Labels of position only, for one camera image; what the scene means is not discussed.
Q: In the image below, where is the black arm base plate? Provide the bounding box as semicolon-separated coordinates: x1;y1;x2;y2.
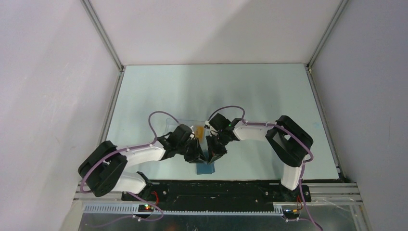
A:
136;180;311;202

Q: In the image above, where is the left aluminium frame post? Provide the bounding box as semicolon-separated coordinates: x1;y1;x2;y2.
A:
80;0;124;72

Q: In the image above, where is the grey slotted cable duct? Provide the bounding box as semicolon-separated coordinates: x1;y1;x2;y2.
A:
83;204;284;217

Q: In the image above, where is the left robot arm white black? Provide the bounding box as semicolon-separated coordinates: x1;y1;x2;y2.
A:
78;124;206;201

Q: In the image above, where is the left controller board with leds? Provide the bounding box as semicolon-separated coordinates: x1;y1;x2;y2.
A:
138;204;155;213

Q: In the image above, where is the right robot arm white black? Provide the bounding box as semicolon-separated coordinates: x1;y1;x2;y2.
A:
204;113;314;201

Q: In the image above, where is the gold card in box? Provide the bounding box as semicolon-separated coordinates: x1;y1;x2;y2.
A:
195;126;205;139

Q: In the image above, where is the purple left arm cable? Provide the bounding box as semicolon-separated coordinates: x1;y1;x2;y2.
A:
79;111;181;228

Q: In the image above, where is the clear acrylic card box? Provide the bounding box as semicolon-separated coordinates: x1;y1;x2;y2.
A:
163;118;209;138

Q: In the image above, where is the aluminium frame post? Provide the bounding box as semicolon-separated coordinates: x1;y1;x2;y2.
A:
306;0;350;69
80;0;124;72

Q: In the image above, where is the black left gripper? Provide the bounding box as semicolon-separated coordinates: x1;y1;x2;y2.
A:
177;137;208;164

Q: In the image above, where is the blue leather card holder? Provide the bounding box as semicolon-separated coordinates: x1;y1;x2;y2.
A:
196;163;215;175

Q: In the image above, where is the controller board with leds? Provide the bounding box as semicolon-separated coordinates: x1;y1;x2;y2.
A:
282;209;301;222
138;204;155;213

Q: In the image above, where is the right controller board with leds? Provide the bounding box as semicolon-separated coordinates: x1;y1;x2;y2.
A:
282;209;301;222

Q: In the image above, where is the right aluminium frame post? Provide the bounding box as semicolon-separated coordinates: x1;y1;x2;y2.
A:
306;0;350;69

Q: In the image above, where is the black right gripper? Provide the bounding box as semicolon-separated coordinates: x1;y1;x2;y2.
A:
206;131;229;165

